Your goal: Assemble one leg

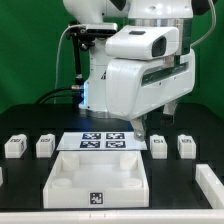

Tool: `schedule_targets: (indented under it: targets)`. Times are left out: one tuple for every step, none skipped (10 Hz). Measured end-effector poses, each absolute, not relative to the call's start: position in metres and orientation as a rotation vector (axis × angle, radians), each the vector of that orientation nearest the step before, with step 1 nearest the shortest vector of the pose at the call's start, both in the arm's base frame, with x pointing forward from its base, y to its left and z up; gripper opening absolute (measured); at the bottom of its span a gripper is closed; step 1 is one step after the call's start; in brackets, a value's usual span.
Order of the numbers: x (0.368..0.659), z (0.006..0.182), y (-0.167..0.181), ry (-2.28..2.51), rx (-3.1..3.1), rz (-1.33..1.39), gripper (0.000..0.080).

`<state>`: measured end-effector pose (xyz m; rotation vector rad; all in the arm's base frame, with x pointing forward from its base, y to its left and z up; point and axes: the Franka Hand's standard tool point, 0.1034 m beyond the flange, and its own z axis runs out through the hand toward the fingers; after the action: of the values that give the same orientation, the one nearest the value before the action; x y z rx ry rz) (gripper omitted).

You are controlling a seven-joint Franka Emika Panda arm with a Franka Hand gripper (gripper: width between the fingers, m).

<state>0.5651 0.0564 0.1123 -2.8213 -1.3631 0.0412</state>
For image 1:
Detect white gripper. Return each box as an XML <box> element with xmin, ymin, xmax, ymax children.
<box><xmin>105</xmin><ymin>50</ymin><xmax>195</xmax><ymax>142</ymax></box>

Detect white square table top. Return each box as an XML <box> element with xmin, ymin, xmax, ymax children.
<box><xmin>43</xmin><ymin>151</ymin><xmax>149</xmax><ymax>209</ymax></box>

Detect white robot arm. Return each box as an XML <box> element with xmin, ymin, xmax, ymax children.
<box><xmin>63</xmin><ymin>0</ymin><xmax>218</xmax><ymax>141</ymax></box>

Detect white marker sheet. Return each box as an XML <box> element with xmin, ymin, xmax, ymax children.
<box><xmin>57</xmin><ymin>132</ymin><xmax>147</xmax><ymax>151</ymax></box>

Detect white block left edge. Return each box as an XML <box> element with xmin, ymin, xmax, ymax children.
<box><xmin>0</xmin><ymin>167</ymin><xmax>4</xmax><ymax>187</ymax></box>

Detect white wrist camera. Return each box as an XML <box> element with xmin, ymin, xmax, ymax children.
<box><xmin>105</xmin><ymin>25</ymin><xmax>179</xmax><ymax>60</ymax></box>

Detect black cables at base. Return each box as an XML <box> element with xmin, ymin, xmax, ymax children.
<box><xmin>35</xmin><ymin>85</ymin><xmax>84</xmax><ymax>105</ymax></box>

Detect white obstacle wall right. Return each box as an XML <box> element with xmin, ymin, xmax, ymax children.
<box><xmin>195</xmin><ymin>164</ymin><xmax>224</xmax><ymax>210</ymax></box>

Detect grey camera on stand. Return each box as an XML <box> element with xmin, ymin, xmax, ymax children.
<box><xmin>79</xmin><ymin>23</ymin><xmax>118</xmax><ymax>37</ymax></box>

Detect white front rail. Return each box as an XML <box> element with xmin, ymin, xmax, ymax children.
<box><xmin>0</xmin><ymin>209</ymin><xmax>224</xmax><ymax>224</ymax></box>

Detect grey cable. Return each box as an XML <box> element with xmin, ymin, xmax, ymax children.
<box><xmin>53</xmin><ymin>23</ymin><xmax>83</xmax><ymax>104</ymax></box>

